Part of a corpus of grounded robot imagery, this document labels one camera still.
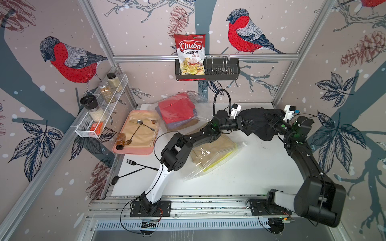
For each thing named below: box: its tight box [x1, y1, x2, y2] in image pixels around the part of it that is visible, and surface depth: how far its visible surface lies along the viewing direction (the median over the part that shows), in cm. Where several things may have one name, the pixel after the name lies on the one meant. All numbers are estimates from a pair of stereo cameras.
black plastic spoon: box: [111, 166, 147, 185], surface depth 86 cm
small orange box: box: [89, 122, 104, 135], surface depth 68 cm
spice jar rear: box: [106, 72, 124, 92], surface depth 83 cm
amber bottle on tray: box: [116, 133, 126, 151], surface depth 97 cm
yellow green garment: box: [203, 147, 238, 173], surface depth 90 cm
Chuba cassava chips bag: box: [173, 33, 207, 81], surface depth 85 cm
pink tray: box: [112, 109, 160, 156], surface depth 99 cm
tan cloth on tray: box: [122, 111, 159, 148], surface depth 109 cm
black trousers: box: [238, 106, 285, 142], surface depth 81 cm
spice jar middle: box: [98, 81, 117, 104], surface depth 76 cm
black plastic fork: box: [125, 159, 159, 171], surface depth 92 cm
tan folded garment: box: [190, 134, 237, 168], surface depth 85 cm
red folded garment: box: [158, 92, 196, 125], surface depth 106 cm
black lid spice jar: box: [79, 94, 108, 123], surface depth 67 cm
